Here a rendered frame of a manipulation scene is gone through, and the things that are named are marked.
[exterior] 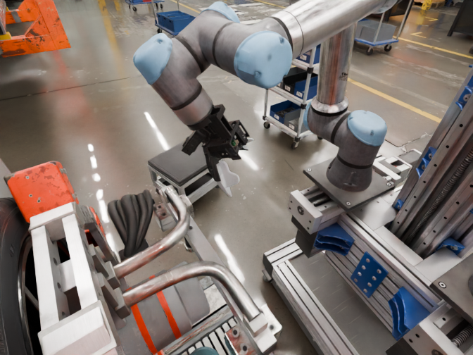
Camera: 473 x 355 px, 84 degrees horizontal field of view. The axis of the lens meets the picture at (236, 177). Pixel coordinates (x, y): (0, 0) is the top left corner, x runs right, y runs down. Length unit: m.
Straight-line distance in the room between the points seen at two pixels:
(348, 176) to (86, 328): 0.80
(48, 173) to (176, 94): 0.25
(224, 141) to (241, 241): 1.25
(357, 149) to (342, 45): 0.30
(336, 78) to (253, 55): 0.49
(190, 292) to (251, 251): 1.15
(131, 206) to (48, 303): 0.24
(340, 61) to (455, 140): 0.35
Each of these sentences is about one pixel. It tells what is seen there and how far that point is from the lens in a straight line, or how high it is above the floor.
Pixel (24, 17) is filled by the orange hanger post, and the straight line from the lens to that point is 5.89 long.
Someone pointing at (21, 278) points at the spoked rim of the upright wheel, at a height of 1.10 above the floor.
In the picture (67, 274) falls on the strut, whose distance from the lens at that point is 0.46.
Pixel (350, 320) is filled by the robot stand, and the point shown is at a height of 0.21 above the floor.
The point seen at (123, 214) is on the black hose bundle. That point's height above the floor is 1.03.
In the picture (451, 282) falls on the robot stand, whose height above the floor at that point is 0.82.
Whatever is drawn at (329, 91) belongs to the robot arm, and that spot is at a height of 1.11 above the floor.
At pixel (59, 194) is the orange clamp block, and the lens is 0.54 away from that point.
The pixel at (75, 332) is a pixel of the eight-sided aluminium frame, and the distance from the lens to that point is 0.38.
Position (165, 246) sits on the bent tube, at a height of 1.01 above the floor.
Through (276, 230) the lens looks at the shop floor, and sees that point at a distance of 1.82.
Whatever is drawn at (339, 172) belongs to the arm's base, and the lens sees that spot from 0.94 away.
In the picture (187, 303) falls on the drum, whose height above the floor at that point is 0.90.
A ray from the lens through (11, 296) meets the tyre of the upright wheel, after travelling 0.43.
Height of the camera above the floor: 1.44
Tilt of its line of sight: 42 degrees down
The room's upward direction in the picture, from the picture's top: straight up
